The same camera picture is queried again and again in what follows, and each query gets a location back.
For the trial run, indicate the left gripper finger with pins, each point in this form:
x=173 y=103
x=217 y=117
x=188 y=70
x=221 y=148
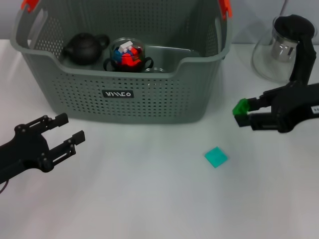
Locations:
x=61 y=120
x=79 y=137

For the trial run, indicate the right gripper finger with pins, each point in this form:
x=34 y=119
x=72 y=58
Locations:
x=261 y=102
x=259 y=122

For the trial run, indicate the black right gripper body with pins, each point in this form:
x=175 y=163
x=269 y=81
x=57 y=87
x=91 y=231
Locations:
x=296 y=104

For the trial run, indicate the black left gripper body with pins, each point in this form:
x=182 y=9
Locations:
x=25 y=152

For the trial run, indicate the green thick brick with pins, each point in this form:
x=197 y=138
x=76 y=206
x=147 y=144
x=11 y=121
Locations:
x=240 y=107

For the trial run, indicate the teal square plate brick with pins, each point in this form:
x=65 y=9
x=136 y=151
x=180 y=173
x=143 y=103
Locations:
x=216 y=157

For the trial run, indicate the blue square brick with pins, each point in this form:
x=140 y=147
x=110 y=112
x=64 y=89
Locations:
x=117 y=56

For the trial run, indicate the glass teacup black holder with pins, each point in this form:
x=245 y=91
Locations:
x=150 y=59
x=154 y=70
x=113 y=48

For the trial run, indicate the orange-red sloped brick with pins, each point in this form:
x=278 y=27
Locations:
x=127 y=61

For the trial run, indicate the white brick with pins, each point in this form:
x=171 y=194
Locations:
x=125 y=47

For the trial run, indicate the grey perforated storage bin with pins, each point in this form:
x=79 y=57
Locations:
x=149 y=104

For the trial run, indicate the dark clay teapot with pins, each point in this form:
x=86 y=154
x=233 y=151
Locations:
x=83 y=49

